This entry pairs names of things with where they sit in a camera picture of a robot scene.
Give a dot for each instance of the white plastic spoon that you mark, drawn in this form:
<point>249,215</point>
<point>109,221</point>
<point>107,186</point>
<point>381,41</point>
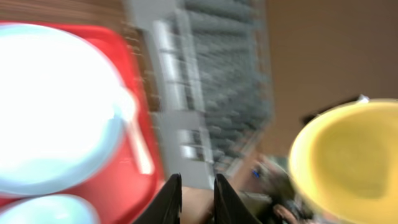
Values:
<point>129,107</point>

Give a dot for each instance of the light blue plate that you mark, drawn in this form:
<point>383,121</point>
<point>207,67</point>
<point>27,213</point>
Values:
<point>60,119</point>

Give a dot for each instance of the yellow plastic cup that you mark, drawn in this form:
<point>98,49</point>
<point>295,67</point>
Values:
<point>344,162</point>

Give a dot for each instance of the red plastic tray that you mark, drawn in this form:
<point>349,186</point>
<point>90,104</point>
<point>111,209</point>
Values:
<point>118,191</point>

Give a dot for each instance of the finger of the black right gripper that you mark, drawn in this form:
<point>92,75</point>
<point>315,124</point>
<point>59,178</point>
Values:
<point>313,114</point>

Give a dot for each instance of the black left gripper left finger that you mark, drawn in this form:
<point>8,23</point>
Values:
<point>166,206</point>

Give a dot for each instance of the light blue bowl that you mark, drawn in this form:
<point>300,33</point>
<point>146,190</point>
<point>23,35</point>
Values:
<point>50,209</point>

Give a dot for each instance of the grey dishwasher rack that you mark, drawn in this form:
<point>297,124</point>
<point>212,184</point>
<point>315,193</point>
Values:
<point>212,76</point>

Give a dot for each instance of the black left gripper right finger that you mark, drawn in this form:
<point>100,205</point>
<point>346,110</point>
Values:
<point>228,207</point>

